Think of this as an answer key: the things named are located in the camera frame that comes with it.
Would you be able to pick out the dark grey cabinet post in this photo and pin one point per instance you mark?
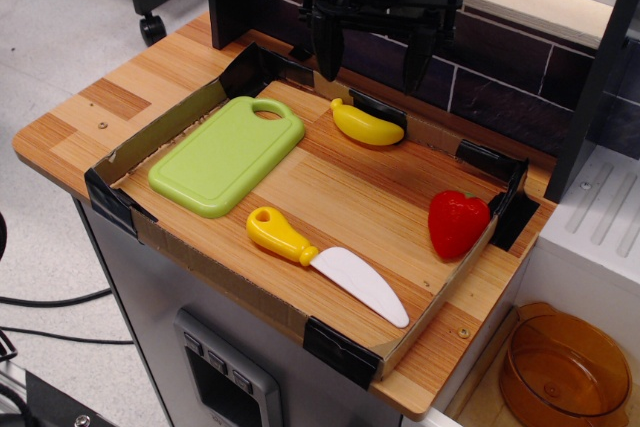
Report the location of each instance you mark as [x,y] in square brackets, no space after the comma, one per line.
[596,99]

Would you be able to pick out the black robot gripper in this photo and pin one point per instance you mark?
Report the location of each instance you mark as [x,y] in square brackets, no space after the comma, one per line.
[423,19]

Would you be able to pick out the red toy strawberry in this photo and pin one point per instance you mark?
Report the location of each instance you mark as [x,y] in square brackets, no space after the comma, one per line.
[456,221]

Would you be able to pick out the yellow toy banana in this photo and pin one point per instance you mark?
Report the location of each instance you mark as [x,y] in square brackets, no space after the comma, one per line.
[363,127]

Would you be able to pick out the green plastic cutting board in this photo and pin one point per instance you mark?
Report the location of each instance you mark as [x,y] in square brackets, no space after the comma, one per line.
[222,160]

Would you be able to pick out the orange transparent plastic bowl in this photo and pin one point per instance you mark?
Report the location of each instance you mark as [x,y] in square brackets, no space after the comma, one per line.
[562,371]

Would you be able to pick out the white toy sink counter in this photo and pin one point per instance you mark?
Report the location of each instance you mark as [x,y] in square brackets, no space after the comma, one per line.
[595,227]

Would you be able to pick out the yellow handled white toy knife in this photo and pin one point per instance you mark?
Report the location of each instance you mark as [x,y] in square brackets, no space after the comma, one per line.
[269,228]

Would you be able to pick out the grey toy oven front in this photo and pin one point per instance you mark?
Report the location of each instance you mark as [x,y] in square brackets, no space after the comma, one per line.
[234,390]

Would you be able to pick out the cardboard fence with black tape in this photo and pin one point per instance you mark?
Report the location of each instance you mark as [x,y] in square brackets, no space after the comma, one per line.
[335,191]

